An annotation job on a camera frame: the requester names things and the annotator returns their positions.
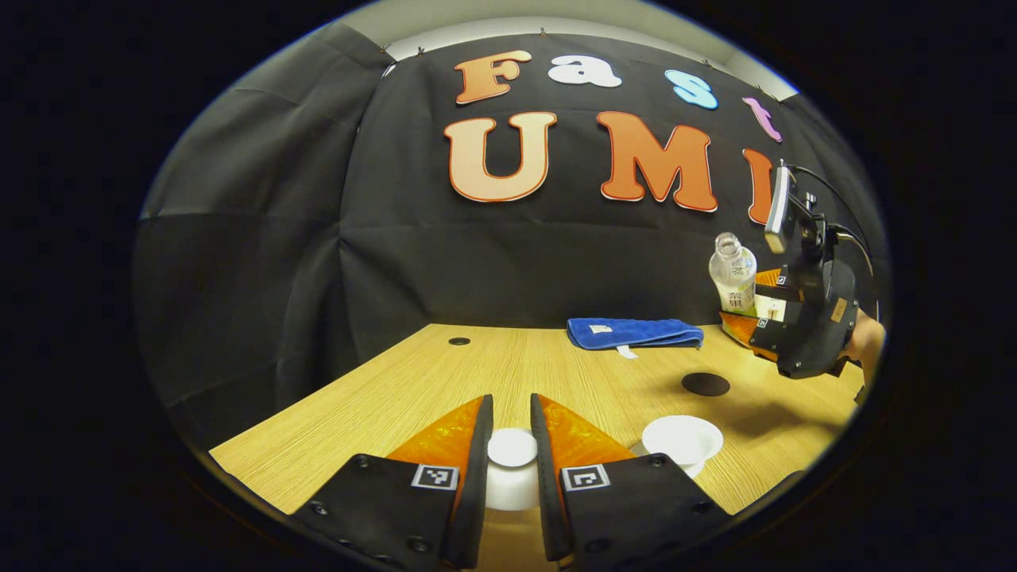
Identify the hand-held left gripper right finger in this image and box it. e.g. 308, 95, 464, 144
530, 393, 732, 566

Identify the white saucer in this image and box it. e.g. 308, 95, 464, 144
630, 442, 708, 480

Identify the dark brown round coaster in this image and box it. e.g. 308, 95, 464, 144
682, 372, 731, 397

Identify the white teacup lid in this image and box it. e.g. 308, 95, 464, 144
485, 427, 539, 512

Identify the white green water bottle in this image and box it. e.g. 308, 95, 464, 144
709, 232, 758, 317

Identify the white teacup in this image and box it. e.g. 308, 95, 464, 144
642, 415, 725, 476

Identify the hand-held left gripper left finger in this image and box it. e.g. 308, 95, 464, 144
290, 395, 493, 571

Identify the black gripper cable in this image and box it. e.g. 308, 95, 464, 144
791, 164, 876, 275

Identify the black backdrop cloth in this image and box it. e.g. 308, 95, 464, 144
131, 20, 887, 450

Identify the blue folded towel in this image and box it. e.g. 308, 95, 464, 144
567, 317, 705, 359

